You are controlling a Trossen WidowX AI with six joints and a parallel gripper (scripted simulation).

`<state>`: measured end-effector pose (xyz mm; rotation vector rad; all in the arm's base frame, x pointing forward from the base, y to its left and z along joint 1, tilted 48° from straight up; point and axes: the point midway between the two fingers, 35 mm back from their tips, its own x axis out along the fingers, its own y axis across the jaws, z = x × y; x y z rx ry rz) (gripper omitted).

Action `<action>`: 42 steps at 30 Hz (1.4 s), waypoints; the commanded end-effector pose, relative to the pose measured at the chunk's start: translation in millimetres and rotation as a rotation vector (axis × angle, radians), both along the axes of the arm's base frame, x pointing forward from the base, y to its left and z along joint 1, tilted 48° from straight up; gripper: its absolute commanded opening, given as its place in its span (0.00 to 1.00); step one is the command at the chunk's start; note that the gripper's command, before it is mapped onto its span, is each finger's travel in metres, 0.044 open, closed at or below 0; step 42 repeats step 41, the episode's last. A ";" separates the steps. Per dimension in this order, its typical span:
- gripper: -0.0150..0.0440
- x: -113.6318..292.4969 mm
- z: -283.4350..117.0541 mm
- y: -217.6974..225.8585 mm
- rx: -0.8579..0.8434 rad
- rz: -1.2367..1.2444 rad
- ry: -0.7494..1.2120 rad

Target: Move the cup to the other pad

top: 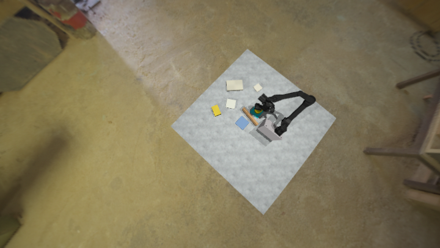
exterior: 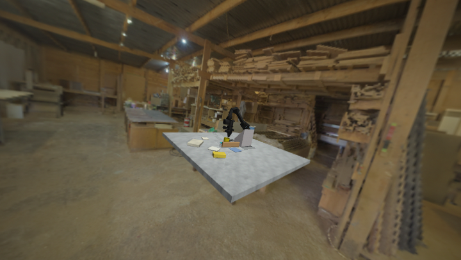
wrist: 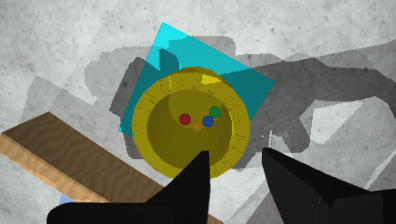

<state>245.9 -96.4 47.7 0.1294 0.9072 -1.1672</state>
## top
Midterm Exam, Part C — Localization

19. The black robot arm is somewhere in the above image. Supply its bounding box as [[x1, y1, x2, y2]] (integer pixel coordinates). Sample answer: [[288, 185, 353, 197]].
[[258, 90, 316, 137]]

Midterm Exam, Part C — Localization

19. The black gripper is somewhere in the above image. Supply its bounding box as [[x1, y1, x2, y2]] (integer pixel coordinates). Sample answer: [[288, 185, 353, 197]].
[[254, 102, 275, 113]]

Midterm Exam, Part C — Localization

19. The yellow rectangular block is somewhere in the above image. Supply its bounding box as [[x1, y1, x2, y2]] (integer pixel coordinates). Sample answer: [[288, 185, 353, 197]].
[[211, 105, 221, 117]]

